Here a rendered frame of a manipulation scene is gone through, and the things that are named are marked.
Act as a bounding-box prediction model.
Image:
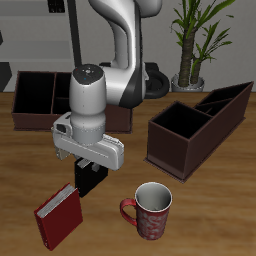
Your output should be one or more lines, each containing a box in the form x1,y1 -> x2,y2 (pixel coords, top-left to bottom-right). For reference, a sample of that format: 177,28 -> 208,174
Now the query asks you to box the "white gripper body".
52,128 -> 126,172

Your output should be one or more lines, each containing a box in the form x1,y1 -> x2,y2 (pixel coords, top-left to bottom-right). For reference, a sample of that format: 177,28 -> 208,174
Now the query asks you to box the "black book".
74,158 -> 110,199

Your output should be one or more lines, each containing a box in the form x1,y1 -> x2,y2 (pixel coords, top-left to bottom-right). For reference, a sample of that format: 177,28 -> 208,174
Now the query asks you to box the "red book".
33,182 -> 84,252

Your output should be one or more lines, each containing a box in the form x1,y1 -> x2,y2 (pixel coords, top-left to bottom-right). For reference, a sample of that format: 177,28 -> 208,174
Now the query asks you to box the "dark brown desk caddy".
11,70 -> 134,135
143,80 -> 255,184

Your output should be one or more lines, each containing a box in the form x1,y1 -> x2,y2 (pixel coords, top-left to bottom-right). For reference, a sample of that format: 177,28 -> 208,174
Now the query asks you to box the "red patterned mug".
119,181 -> 174,241

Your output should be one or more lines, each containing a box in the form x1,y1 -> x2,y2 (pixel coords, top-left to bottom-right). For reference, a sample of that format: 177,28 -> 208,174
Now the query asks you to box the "green pot plant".
169,0 -> 237,94

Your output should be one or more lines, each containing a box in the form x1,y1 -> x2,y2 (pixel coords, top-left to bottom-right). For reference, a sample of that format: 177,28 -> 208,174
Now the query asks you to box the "black vertical post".
66,0 -> 83,68

